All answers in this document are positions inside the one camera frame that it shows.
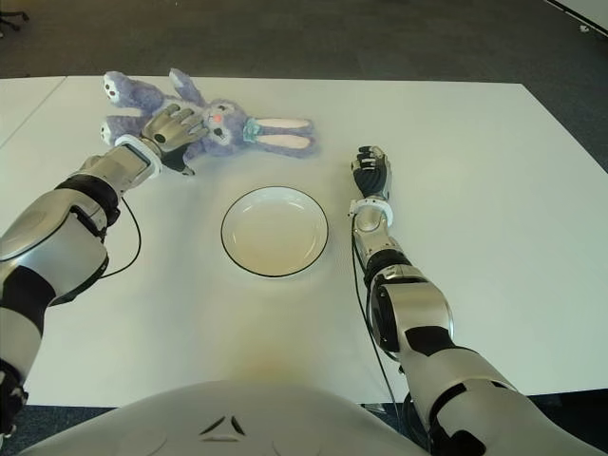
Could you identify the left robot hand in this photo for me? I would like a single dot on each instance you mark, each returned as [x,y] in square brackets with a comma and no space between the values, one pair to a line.
[173,130]

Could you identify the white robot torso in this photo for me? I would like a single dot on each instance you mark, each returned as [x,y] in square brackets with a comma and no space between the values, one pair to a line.
[228,418]

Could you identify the purple plush bunny doll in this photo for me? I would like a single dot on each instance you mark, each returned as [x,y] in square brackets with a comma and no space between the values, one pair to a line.
[233,130]

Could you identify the small white floor object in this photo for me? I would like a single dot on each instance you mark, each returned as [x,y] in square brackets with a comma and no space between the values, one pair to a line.
[583,29]

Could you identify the black office chair base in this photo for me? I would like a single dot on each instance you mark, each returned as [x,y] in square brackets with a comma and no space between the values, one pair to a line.
[12,21]

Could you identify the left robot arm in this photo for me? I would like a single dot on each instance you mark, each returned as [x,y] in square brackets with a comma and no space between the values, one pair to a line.
[62,237]

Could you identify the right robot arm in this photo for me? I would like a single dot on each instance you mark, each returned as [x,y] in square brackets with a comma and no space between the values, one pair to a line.
[418,313]

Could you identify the white plate black rim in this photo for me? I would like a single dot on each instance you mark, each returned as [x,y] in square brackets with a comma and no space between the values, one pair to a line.
[274,233]

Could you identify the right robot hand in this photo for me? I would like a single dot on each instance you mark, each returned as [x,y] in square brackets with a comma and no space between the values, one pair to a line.
[371,173]

